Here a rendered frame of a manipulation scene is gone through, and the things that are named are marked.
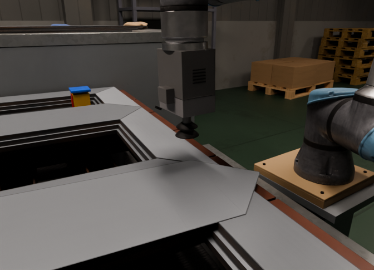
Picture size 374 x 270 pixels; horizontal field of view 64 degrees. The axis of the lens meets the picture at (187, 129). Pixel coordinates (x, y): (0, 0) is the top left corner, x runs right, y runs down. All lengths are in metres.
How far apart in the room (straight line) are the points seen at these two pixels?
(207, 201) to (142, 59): 0.92
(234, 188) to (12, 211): 0.31
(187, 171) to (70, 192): 0.19
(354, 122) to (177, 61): 0.40
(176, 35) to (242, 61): 4.94
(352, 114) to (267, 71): 4.25
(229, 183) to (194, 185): 0.06
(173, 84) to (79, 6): 3.47
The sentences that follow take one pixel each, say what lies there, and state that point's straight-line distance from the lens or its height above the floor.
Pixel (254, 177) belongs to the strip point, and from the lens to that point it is 0.51.
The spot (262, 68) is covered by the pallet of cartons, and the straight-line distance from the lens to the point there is 4.98.
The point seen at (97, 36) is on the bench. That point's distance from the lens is 1.22.
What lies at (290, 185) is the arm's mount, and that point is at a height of 0.70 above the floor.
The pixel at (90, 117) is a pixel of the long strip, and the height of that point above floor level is 0.85.
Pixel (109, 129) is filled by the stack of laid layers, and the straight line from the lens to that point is 0.80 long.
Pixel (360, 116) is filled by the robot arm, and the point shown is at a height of 0.91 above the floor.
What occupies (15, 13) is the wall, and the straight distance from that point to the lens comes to 3.96.
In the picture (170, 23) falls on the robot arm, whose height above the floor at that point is 1.09.
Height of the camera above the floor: 1.09
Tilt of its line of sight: 20 degrees down
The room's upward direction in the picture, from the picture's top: straight up
